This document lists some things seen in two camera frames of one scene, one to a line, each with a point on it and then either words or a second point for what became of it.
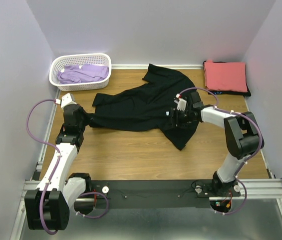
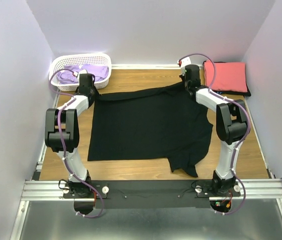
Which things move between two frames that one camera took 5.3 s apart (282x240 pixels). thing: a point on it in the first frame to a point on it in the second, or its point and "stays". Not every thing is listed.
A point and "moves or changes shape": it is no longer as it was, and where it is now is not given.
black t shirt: [145, 107] moves or changes shape
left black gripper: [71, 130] to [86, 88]
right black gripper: [177, 124] to [182, 76]
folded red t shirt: [225, 76] stays
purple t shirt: [74, 74] stays
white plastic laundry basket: [103, 59] stays
